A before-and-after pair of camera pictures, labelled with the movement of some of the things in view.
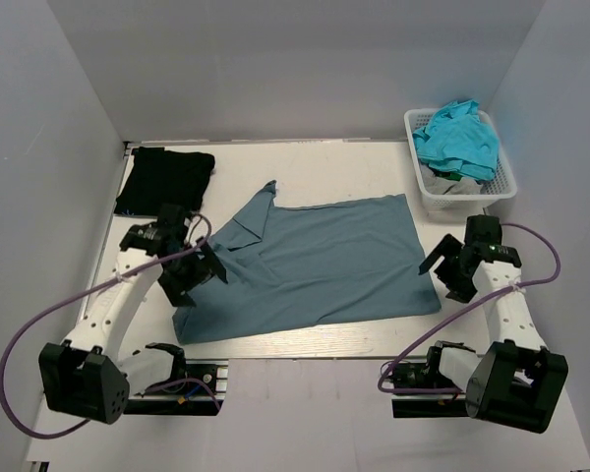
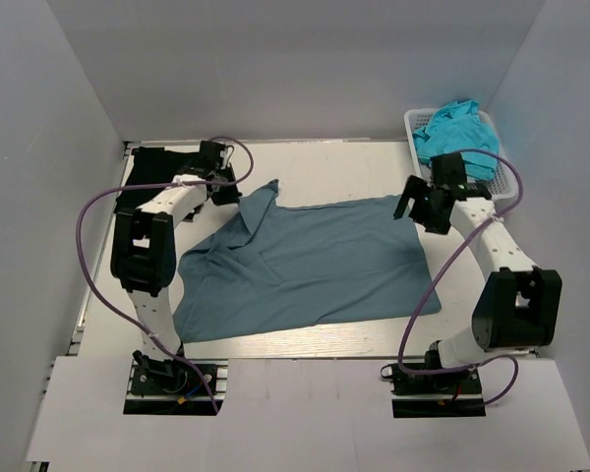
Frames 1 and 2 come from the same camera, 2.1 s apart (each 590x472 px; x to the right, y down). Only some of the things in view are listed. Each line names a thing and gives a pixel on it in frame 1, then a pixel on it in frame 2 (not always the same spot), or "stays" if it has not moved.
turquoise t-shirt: (455, 138) stays
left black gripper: (177, 288) to (231, 197)
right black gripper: (461, 290) to (416, 189)
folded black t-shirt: (157, 176) stays
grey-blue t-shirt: (303, 263) stays
